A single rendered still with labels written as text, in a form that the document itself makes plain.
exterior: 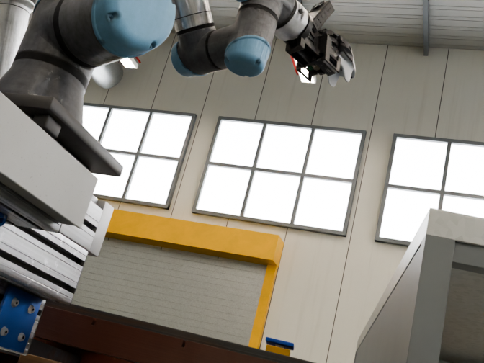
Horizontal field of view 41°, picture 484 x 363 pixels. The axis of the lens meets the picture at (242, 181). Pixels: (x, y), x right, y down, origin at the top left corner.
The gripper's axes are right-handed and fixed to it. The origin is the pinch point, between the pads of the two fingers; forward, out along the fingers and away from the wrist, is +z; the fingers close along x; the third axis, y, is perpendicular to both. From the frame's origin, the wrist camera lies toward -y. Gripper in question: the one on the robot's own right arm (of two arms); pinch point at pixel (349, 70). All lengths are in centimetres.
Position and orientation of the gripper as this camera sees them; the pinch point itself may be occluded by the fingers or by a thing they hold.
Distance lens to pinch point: 144.5
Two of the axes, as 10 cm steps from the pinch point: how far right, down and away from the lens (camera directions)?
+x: 7.6, -1.8, -6.2
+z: 6.3, 4.1, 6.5
